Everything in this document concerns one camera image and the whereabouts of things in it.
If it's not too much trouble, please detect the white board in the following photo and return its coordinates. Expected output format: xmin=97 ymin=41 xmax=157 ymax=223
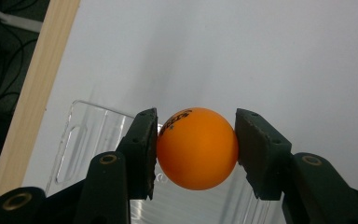
xmin=21 ymin=0 xmax=358 ymax=224

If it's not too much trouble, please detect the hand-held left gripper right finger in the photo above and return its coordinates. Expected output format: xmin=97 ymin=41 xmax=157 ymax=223
xmin=234 ymin=107 xmax=358 ymax=224

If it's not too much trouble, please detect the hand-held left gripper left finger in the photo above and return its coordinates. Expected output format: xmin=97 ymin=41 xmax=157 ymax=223
xmin=74 ymin=107 xmax=159 ymax=224

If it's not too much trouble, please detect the orange ball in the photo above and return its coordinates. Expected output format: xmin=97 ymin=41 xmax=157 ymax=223
xmin=156 ymin=106 xmax=241 ymax=191

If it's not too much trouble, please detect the wooden table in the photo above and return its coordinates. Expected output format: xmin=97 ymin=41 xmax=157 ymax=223
xmin=0 ymin=0 xmax=82 ymax=197

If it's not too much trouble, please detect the bundle of floor cables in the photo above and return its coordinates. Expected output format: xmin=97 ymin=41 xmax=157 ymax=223
xmin=0 ymin=17 xmax=39 ymax=120

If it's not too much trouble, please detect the white metal desk frame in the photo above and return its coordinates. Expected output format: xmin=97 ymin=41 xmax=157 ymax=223
xmin=0 ymin=2 xmax=43 ymax=34

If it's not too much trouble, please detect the clear plastic tray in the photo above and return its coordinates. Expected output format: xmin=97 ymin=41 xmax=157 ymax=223
xmin=44 ymin=99 xmax=282 ymax=224

